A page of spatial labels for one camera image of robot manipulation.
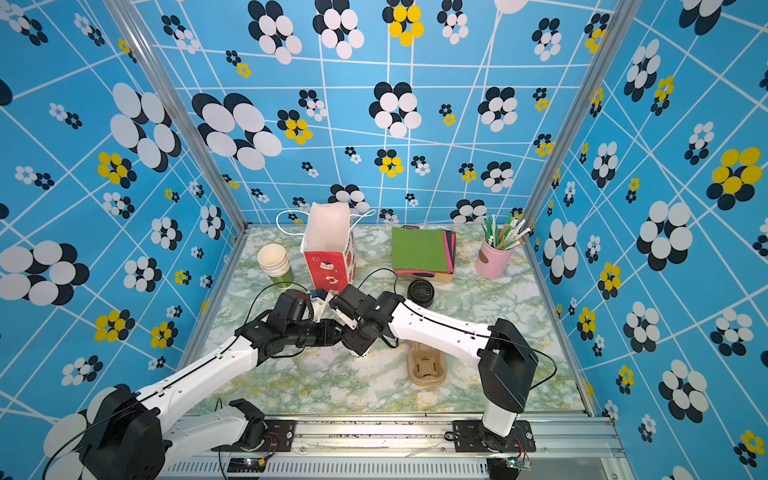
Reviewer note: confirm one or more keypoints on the brown pulp cup carrier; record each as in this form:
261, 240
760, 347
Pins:
426, 366

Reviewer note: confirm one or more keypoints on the pink straw holder cup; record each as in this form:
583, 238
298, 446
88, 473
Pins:
491, 262

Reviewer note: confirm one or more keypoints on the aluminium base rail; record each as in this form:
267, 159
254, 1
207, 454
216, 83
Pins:
552, 445

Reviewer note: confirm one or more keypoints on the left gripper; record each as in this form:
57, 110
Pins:
330, 332

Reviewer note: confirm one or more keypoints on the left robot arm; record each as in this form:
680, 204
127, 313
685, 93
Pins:
127, 434

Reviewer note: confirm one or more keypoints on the white paper cup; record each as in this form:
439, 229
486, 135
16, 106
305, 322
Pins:
360, 353

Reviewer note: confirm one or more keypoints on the red white paper bag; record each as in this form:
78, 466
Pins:
328, 247

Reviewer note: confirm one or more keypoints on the black cup lid stack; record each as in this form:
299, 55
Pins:
421, 292

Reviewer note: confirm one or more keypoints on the colourful napkin stack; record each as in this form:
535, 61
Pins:
425, 253

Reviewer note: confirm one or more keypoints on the green paper cup stack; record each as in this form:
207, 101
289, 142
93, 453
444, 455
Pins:
275, 263

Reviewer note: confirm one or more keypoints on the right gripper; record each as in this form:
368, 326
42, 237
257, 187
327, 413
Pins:
351, 340

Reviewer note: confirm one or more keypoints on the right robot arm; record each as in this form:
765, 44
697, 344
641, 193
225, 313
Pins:
506, 363

